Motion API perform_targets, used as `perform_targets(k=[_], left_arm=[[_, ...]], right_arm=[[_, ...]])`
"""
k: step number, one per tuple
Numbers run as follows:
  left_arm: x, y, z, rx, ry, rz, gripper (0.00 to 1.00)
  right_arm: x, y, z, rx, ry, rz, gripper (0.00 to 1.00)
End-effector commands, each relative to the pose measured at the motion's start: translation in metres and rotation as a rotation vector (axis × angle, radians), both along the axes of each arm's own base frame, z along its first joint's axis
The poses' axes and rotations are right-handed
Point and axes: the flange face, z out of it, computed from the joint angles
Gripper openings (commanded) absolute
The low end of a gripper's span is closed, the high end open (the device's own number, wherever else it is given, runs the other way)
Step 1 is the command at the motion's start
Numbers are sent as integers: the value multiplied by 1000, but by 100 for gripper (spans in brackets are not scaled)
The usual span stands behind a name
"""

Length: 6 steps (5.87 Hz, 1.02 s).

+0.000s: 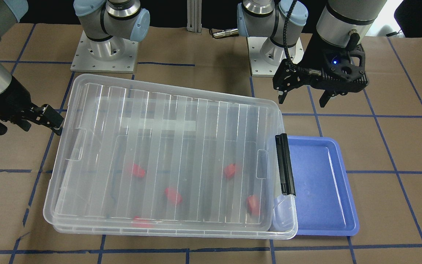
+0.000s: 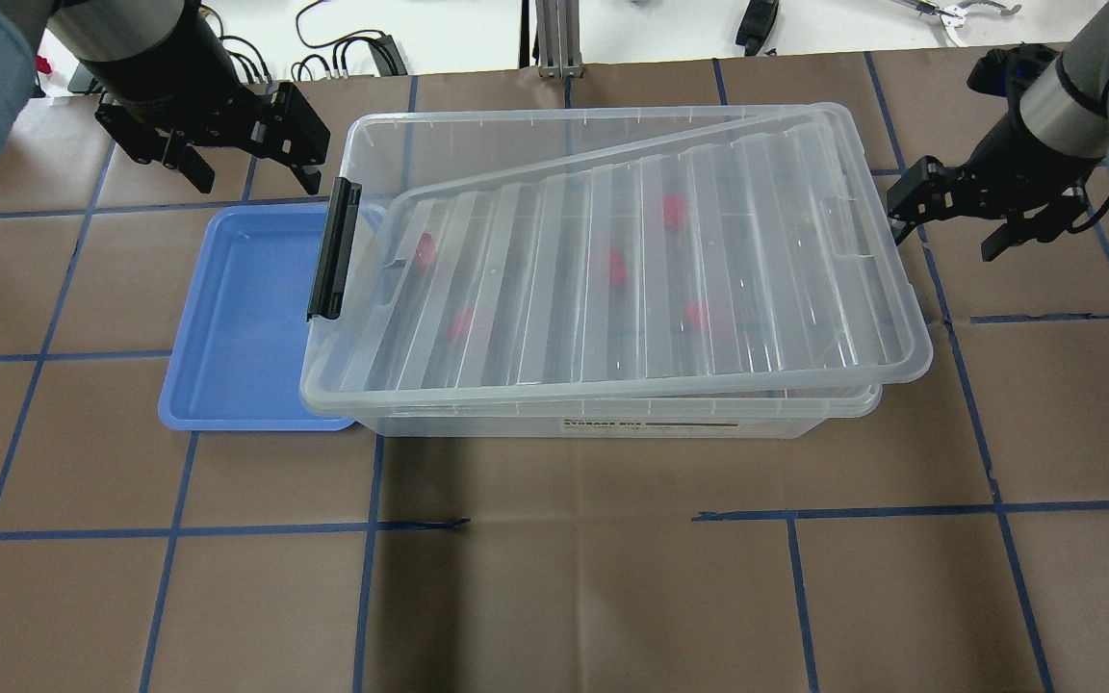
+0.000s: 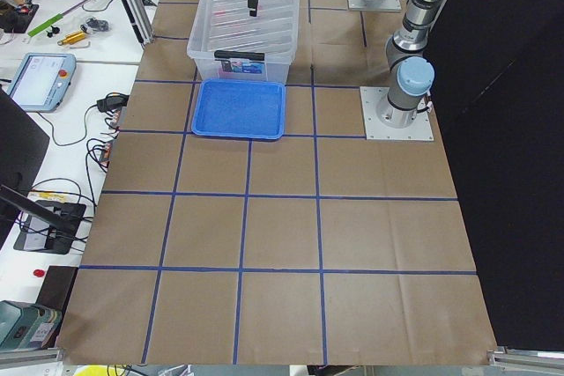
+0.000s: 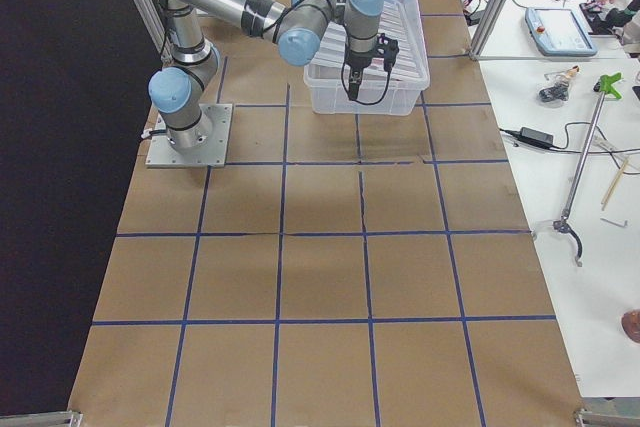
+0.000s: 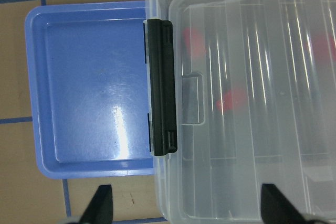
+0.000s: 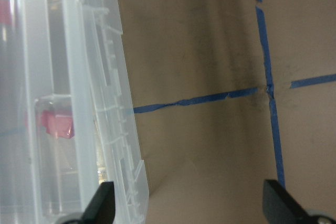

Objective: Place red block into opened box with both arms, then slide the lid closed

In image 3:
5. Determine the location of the clear plastic box lid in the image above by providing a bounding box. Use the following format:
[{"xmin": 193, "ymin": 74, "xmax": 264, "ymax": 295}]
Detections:
[{"xmin": 193, "ymin": 0, "xmax": 301, "ymax": 52}]

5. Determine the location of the clear plastic storage box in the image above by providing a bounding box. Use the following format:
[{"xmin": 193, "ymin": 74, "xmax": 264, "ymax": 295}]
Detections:
[{"xmin": 187, "ymin": 0, "xmax": 299, "ymax": 84}]

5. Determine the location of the black electronics box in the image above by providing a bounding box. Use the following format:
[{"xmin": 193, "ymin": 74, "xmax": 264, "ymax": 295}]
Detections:
[{"xmin": 13, "ymin": 200, "xmax": 86, "ymax": 254}]

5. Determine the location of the blue plastic tray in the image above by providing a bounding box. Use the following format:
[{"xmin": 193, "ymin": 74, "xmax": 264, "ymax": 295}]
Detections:
[{"xmin": 191, "ymin": 78, "xmax": 286, "ymax": 140}]

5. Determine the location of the brass cylinder tool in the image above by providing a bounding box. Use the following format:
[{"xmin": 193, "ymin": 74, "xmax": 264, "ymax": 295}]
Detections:
[{"xmin": 57, "ymin": 30, "xmax": 88, "ymax": 46}]

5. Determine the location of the blue teach pendant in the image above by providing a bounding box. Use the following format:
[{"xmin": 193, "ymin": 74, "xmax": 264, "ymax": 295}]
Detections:
[{"xmin": 7, "ymin": 53, "xmax": 77, "ymax": 113}]

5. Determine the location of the black monitor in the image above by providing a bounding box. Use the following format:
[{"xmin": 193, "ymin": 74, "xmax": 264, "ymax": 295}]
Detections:
[{"xmin": 1, "ymin": 90, "xmax": 49, "ymax": 247}]

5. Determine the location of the green device case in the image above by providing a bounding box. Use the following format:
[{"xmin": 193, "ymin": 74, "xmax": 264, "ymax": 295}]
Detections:
[{"xmin": 1, "ymin": 300, "xmax": 62, "ymax": 352}]

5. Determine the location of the green handled reacher grabber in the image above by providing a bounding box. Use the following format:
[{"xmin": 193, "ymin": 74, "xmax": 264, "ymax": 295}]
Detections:
[{"xmin": 26, "ymin": 0, "xmax": 91, "ymax": 38}]

